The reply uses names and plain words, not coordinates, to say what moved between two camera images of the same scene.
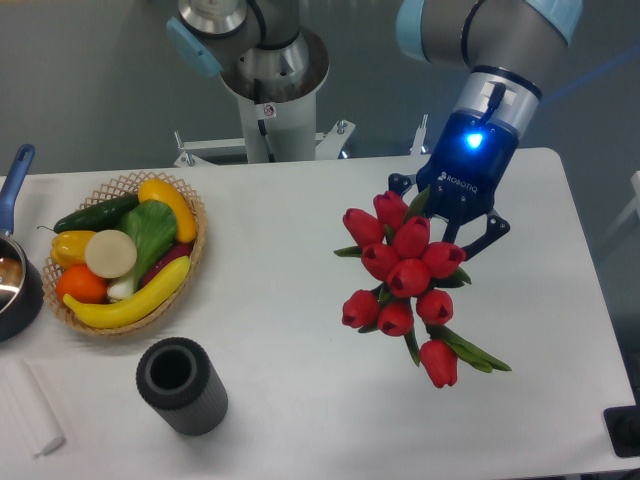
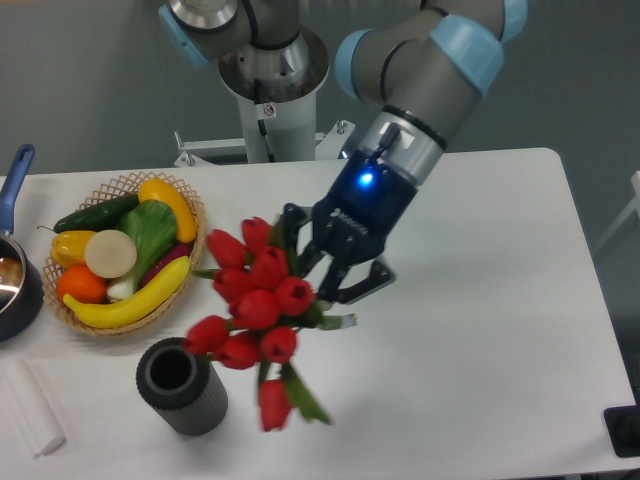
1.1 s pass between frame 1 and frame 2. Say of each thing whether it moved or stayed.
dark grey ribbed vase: stayed
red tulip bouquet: moved
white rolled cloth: stayed
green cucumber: stayed
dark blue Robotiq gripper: moved
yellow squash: stayed
